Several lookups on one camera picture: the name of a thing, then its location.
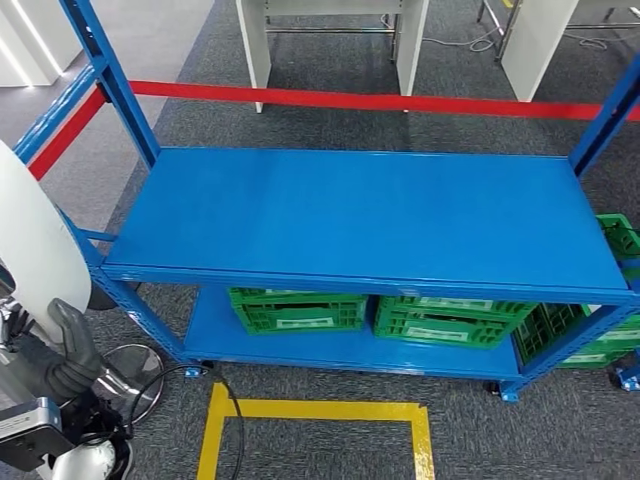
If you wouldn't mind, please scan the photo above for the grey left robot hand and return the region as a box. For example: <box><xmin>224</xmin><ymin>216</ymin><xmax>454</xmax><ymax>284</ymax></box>
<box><xmin>0</xmin><ymin>296</ymin><xmax>104</xmax><ymax>407</ymax></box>

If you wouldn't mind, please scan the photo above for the white curved plastic part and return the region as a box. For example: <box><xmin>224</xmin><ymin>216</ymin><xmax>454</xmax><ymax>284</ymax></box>
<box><xmin>0</xmin><ymin>139</ymin><xmax>93</xmax><ymax>346</ymax></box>

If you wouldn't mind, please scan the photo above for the blue metal shelf rack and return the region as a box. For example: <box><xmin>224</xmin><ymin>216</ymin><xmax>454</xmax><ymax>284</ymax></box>
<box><xmin>12</xmin><ymin>0</ymin><xmax>640</xmax><ymax>405</ymax></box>

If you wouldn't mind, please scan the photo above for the black round floor base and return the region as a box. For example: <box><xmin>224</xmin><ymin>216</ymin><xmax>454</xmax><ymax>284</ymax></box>
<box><xmin>86</xmin><ymin>282</ymin><xmax>142</xmax><ymax>313</ymax></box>

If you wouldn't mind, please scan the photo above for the chrome pole stand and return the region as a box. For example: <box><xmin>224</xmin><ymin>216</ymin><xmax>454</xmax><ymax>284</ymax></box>
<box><xmin>94</xmin><ymin>343</ymin><xmax>167</xmax><ymax>427</ymax></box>

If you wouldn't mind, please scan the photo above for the green plastic crate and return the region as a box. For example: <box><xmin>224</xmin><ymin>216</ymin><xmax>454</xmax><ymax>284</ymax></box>
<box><xmin>513</xmin><ymin>303</ymin><xmax>601</xmax><ymax>367</ymax></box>
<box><xmin>373</xmin><ymin>295</ymin><xmax>537</xmax><ymax>351</ymax></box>
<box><xmin>559</xmin><ymin>213</ymin><xmax>640</xmax><ymax>370</ymax></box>
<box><xmin>227</xmin><ymin>286</ymin><xmax>370</xmax><ymax>336</ymax></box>

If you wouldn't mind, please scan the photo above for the white illuminated counter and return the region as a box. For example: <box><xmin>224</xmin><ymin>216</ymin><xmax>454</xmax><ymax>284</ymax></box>
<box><xmin>0</xmin><ymin>0</ymin><xmax>85</xmax><ymax>88</ymax></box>

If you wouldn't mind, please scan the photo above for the white desk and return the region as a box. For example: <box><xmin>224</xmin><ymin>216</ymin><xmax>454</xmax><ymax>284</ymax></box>
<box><xmin>235</xmin><ymin>0</ymin><xmax>430</xmax><ymax>115</ymax></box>
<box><xmin>500</xmin><ymin>0</ymin><xmax>581</xmax><ymax>103</ymax></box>

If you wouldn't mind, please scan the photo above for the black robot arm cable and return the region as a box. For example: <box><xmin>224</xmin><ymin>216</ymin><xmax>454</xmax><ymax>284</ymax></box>
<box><xmin>126</xmin><ymin>364</ymin><xmax>247</xmax><ymax>480</ymax></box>

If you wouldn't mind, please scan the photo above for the white floor cable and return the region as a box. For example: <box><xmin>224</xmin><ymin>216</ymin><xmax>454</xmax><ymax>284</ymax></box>
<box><xmin>421</xmin><ymin>14</ymin><xmax>502</xmax><ymax>55</ymax></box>
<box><xmin>564</xmin><ymin>21</ymin><xmax>640</xmax><ymax>52</ymax></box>

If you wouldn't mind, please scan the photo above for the grey metal table frame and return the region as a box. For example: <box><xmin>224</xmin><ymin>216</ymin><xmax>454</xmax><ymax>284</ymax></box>
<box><xmin>476</xmin><ymin>0</ymin><xmax>527</xmax><ymax>65</ymax></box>

